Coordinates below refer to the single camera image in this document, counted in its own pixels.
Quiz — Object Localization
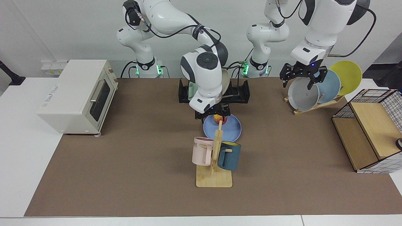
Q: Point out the light blue plate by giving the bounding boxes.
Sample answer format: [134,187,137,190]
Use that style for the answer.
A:
[316,69,341,104]

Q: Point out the grey white plate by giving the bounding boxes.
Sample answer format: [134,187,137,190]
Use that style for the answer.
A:
[288,77,320,111]

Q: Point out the wooden plate rack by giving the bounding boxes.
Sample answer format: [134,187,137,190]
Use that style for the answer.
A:
[284,94,345,116]

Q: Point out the pale green plate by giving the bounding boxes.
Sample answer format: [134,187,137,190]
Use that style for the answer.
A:
[188,81,198,101]

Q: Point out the black dish rack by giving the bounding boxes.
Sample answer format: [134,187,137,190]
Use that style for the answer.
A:
[178,78,251,105]

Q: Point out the yellow plate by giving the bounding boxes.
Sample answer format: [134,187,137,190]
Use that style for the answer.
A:
[329,61,362,96]

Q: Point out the pink mug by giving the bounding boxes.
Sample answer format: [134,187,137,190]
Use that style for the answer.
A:
[192,137,215,166]

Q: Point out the dark teal mug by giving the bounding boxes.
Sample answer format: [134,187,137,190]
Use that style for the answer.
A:
[217,142,242,171]

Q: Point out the wooden cup stand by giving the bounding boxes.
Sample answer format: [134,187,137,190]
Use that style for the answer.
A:
[196,120,233,188]

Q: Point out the black stand foot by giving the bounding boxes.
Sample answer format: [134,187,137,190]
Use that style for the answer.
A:
[0,61,26,86]
[376,61,402,87]

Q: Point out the brown table cloth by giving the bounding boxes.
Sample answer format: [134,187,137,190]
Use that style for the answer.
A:
[24,78,402,217]

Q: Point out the pale toaster oven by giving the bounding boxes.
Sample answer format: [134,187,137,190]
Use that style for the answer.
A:
[37,60,119,137]

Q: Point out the wire basket with wooden floor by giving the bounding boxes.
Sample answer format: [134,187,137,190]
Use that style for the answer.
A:
[332,89,402,174]

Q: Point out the white wall socket strip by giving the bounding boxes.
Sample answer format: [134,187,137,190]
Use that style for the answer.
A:
[41,60,69,76]

